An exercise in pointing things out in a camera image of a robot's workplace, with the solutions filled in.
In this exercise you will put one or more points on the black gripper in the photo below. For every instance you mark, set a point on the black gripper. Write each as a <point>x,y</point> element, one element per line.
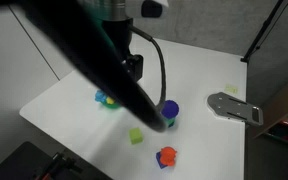
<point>134,65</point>

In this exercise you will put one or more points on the orange toy animal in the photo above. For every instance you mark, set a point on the orange toy animal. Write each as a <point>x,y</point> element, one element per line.
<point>168,155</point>

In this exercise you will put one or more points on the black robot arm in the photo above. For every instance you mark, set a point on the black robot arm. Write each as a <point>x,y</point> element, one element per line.
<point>87,48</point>

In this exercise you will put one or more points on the yellow bear toy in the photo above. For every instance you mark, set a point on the yellow bear toy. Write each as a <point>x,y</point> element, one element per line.
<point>110,100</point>

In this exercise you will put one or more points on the blue elephant toy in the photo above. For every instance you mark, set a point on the blue elephant toy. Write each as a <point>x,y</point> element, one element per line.
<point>100,96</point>

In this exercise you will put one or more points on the green stacked block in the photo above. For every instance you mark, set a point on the green stacked block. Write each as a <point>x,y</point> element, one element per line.
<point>171,121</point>

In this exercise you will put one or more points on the blue block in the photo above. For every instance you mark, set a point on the blue block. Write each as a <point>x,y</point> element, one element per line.
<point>161,165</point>

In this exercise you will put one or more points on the purple bumpy ball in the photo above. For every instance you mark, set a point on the purple bumpy ball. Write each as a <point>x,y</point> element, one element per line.
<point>170,109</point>

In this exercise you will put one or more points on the light green cube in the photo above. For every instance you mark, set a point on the light green cube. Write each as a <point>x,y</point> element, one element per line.
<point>135,135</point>

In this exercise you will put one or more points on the grey metal mounting plate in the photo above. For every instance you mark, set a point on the grey metal mounting plate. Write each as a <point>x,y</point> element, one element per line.
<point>225,105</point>

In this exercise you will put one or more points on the pale green sticky note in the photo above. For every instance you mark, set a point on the pale green sticky note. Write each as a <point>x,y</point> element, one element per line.
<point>231,89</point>

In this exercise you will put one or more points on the black tripod stand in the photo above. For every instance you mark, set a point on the black tripod stand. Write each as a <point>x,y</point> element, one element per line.
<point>267,27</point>

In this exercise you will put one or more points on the wooden shelf with items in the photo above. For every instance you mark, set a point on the wooden shelf with items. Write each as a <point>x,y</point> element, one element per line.
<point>275,118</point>

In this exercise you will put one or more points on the black camera tripod clamp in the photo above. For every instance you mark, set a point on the black camera tripod clamp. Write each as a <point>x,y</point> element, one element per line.
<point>58,164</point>

